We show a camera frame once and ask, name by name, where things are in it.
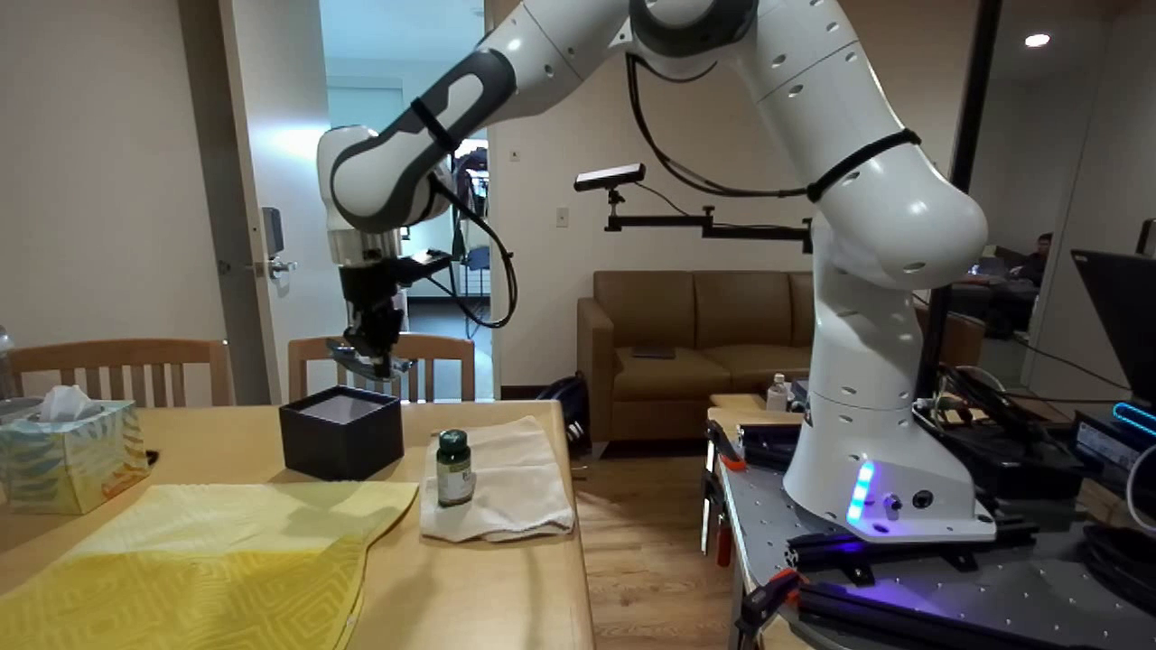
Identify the grey robot base table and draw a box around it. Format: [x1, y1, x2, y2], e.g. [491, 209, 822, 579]
[695, 423, 1156, 650]

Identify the black square box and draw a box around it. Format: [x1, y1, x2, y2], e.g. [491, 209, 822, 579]
[276, 381, 408, 482]

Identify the black electronics box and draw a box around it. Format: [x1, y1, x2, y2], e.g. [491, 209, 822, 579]
[909, 372, 1087, 498]

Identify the green pill bottle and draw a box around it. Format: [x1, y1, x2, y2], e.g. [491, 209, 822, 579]
[433, 426, 475, 510]

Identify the yellow patterned cloth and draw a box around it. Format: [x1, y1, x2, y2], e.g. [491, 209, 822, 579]
[0, 479, 421, 650]

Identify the green tissue box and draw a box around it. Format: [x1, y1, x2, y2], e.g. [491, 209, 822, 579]
[0, 381, 152, 520]

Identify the grey stereo camera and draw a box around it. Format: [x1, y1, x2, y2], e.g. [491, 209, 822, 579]
[569, 163, 649, 196]

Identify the black monitor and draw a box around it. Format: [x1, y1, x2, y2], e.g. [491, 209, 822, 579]
[1070, 244, 1156, 413]

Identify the blue snack bar wrapper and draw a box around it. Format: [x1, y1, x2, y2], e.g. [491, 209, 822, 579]
[328, 340, 392, 381]

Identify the wooden slat-back chair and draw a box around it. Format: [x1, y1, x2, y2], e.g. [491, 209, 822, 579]
[284, 332, 480, 407]
[3, 337, 238, 413]

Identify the small wooden side table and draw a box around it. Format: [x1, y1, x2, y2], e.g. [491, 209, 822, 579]
[705, 391, 810, 443]

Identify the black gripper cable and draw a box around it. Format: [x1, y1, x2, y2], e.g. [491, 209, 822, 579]
[421, 178, 524, 332]

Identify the black bag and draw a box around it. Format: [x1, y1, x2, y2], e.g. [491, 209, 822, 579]
[537, 372, 597, 461]

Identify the silver door handle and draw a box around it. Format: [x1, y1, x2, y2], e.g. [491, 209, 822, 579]
[258, 207, 294, 291]

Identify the white cloth napkin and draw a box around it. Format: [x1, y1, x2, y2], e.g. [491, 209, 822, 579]
[414, 415, 579, 545]

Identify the brown sofa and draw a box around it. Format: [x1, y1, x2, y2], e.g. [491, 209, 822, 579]
[575, 266, 835, 448]

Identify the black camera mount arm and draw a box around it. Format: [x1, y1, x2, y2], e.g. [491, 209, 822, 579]
[603, 188, 815, 255]

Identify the white door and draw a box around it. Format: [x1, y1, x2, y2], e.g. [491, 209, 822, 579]
[178, 0, 284, 407]

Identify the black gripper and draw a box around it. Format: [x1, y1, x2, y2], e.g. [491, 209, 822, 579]
[334, 255, 410, 363]

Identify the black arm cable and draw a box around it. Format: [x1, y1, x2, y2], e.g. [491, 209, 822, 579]
[620, 50, 822, 202]

